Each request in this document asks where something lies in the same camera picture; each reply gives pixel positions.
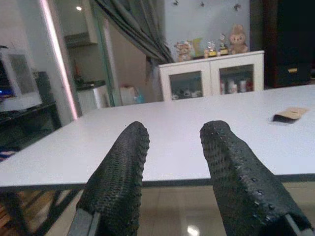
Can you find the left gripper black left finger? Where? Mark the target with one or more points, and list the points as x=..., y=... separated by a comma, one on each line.
x=123, y=172

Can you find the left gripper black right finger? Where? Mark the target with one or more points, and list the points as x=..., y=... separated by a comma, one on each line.
x=236, y=186

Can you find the white table with black legs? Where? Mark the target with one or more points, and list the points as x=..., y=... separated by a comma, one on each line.
x=172, y=115

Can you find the white and blue bag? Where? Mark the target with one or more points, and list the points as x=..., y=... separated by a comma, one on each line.
x=129, y=94

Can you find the silver mini fridge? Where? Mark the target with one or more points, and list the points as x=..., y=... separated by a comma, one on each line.
x=93, y=97

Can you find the brown paper packet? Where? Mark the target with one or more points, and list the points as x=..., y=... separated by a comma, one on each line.
x=291, y=114

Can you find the black desk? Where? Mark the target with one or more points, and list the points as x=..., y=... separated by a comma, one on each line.
x=29, y=123

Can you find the black speaker box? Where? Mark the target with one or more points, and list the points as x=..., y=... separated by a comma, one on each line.
x=44, y=87

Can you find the white computer case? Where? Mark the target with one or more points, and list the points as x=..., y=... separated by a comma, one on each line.
x=22, y=98

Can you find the white glass-door cabinet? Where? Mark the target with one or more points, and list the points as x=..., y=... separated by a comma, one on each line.
x=211, y=61

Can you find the small doll with hat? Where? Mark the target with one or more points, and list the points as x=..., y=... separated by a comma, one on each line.
x=183, y=51

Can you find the small figurine on gold base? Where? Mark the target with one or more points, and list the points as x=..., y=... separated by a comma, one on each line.
x=210, y=50

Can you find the brown teddy bear plush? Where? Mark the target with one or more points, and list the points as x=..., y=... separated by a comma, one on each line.
x=237, y=40

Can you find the grey-green curtain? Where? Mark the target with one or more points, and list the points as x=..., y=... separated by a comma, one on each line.
x=137, y=22

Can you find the dark wooden wardrobe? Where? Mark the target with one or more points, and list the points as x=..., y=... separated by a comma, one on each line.
x=283, y=37

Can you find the round ceiling light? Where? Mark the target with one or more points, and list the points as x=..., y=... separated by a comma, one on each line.
x=78, y=8

